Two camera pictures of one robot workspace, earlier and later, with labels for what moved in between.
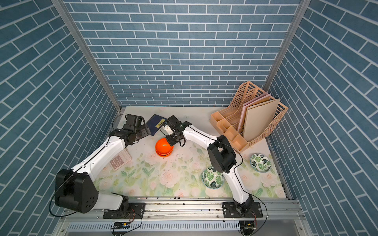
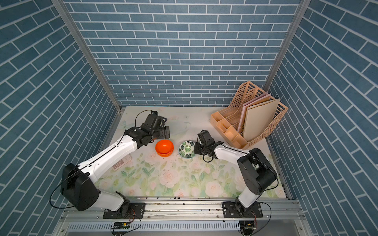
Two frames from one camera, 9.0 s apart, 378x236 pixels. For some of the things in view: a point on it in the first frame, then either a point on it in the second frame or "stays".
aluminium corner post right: [285, 44] stays
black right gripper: [171, 142] to [196, 148]
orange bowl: [163, 148] stays
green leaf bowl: [212, 179] to [186, 149]
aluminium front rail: [193, 210] stays
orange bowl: [164, 155] stays
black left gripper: [144, 129] to [163, 135]
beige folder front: [257, 117] stays
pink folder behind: [242, 115] stays
